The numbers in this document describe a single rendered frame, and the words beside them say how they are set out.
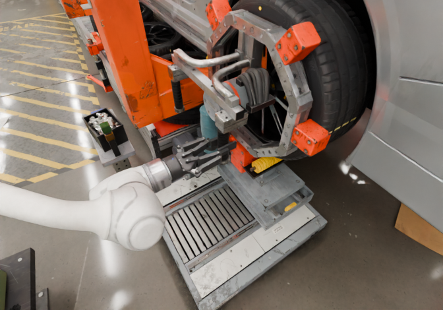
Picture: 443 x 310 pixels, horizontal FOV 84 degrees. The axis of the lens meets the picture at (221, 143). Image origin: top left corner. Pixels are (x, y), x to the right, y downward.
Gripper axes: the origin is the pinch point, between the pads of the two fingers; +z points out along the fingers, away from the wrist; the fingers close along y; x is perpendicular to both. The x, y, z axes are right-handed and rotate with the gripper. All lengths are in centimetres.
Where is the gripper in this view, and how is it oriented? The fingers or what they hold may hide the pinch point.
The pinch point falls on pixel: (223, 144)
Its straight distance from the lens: 81.2
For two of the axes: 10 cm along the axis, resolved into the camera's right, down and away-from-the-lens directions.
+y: 5.5, 6.0, -5.9
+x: 0.0, -7.0, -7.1
